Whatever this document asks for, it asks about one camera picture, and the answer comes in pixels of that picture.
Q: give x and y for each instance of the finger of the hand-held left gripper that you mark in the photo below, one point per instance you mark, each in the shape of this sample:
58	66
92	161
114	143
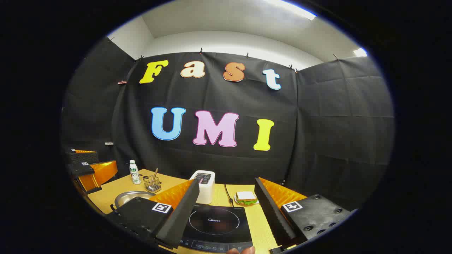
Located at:
83	157
100	173

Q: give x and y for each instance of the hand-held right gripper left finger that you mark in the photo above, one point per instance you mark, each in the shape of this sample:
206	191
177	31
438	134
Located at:
180	218

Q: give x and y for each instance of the row of black cloth clips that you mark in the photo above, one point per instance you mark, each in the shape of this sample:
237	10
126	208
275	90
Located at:
200	50

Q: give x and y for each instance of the small white plate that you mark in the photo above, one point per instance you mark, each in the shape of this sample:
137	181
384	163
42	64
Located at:
256	201

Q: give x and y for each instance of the wooden utensil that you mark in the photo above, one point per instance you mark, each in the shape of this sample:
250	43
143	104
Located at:
155	173

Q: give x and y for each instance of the white toaster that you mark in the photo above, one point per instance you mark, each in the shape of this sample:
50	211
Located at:
206	192

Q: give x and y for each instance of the ceiling light strip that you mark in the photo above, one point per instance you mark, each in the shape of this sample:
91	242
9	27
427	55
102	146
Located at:
360	52

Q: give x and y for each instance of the black induction cooktop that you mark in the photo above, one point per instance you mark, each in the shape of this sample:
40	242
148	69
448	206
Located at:
215	220

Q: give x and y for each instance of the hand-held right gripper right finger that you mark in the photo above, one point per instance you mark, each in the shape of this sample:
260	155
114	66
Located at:
275	215

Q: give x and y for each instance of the white green-label drink bottle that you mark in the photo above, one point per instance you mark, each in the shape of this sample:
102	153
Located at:
135	174

